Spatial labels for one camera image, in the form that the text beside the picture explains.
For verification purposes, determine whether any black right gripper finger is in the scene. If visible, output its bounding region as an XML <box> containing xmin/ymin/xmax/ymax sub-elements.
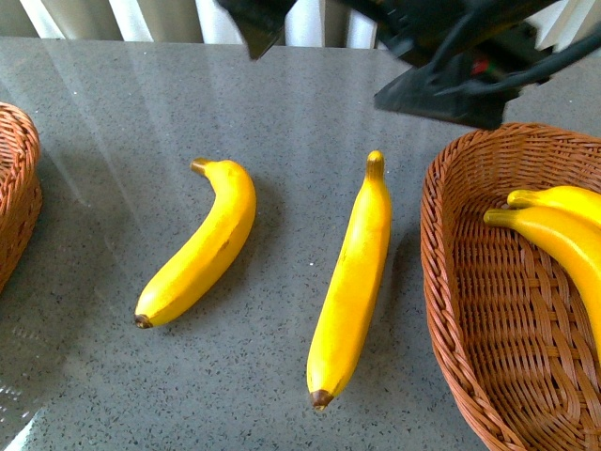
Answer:
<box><xmin>217</xmin><ymin>0</ymin><xmax>295</xmax><ymax>60</ymax></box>

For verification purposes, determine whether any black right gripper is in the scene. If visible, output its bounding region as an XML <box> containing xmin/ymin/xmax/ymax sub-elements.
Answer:
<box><xmin>335</xmin><ymin>0</ymin><xmax>558</xmax><ymax>132</ymax></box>

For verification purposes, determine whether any straight yellow banana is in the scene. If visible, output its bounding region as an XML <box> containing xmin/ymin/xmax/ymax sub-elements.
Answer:
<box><xmin>306</xmin><ymin>150</ymin><xmax>393</xmax><ymax>411</ymax></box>

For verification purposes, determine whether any white pleated curtain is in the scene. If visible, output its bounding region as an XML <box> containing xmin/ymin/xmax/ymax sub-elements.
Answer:
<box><xmin>1</xmin><ymin>0</ymin><xmax>600</xmax><ymax>50</ymax></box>

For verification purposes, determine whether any rear banana in basket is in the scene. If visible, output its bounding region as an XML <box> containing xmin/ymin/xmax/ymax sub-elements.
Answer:
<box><xmin>507</xmin><ymin>185</ymin><xmax>601</xmax><ymax>226</ymax></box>

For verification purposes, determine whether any banana in basket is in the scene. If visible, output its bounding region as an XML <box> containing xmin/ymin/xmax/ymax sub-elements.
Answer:
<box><xmin>484</xmin><ymin>207</ymin><xmax>600</xmax><ymax>347</ymax></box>
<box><xmin>507</xmin><ymin>185</ymin><xmax>601</xmax><ymax>226</ymax></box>

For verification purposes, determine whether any front banana in basket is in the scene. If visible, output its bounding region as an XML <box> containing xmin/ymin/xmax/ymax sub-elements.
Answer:
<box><xmin>484</xmin><ymin>207</ymin><xmax>600</xmax><ymax>347</ymax></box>

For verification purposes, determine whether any right wicker basket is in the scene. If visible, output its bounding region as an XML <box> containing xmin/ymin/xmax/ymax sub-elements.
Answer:
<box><xmin>421</xmin><ymin>123</ymin><xmax>600</xmax><ymax>450</ymax></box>

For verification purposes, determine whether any wicker basket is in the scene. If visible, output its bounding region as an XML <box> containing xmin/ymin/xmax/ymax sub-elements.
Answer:
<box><xmin>1</xmin><ymin>102</ymin><xmax>42</xmax><ymax>286</ymax></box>
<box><xmin>421</xmin><ymin>123</ymin><xmax>600</xmax><ymax>450</ymax></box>

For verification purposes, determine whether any left wicker basket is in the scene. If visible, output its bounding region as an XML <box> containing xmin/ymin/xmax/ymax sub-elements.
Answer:
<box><xmin>1</xmin><ymin>102</ymin><xmax>42</xmax><ymax>286</ymax></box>

